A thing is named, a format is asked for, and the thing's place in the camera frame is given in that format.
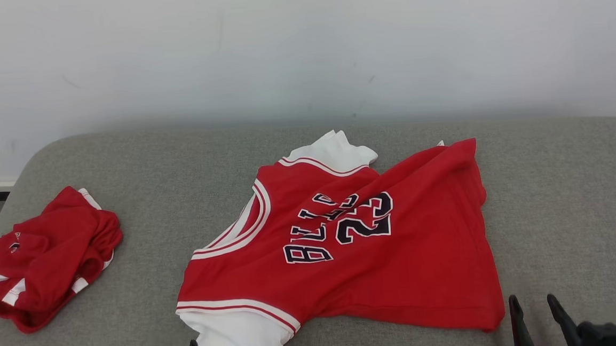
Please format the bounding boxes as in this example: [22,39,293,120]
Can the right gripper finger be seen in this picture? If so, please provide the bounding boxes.
[547,292,584,346]
[509,294,540,346]

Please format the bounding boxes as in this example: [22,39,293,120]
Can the red jersey with white sleeves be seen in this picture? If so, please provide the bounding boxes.
[165,120,508,346]

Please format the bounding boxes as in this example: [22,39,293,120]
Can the red shorts with white stripes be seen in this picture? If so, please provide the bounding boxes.
[0,182,130,336]

